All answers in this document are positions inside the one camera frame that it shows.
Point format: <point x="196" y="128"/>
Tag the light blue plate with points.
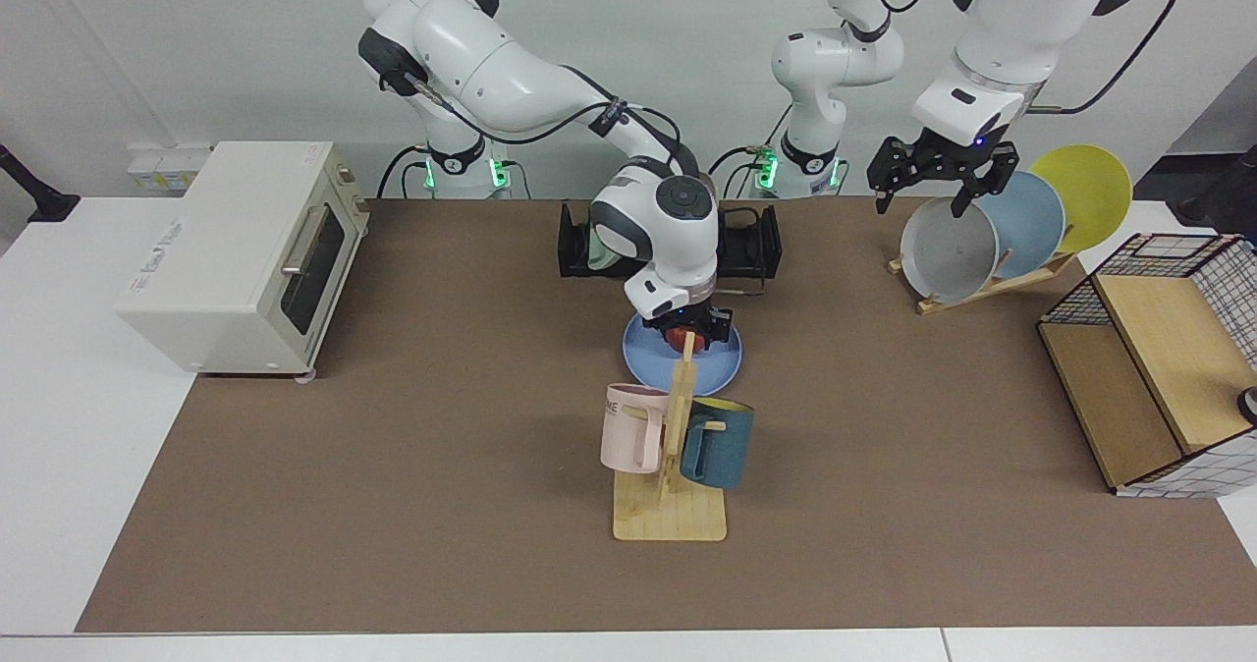
<point x="1026" y="220"/>

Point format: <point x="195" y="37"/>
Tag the pink mug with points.
<point x="628" y="436"/>

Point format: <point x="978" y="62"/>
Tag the pale toaster oven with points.
<point x="216" y="249"/>

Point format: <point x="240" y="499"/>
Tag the yellow plate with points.
<point x="1085" y="191"/>

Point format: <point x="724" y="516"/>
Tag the red yellow apple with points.
<point x="677" y="338"/>

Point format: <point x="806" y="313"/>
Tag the black stand base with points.
<point x="49" y="205"/>

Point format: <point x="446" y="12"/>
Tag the white socket box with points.
<point x="157" y="166"/>

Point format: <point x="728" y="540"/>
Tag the green plate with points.
<point x="601" y="249"/>

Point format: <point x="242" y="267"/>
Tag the wooden mug stand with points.
<point x="668" y="515"/>

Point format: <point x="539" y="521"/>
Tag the teal mug yellow inside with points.
<point x="722" y="446"/>

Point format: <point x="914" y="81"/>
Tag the wooden plate rack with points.
<point x="1021" y="279"/>

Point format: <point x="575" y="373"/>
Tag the black dish rack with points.
<point x="746" y="245"/>

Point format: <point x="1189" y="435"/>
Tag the brown table cloth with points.
<point x="393" y="495"/>

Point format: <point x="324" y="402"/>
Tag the pale grey plate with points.
<point x="948" y="254"/>

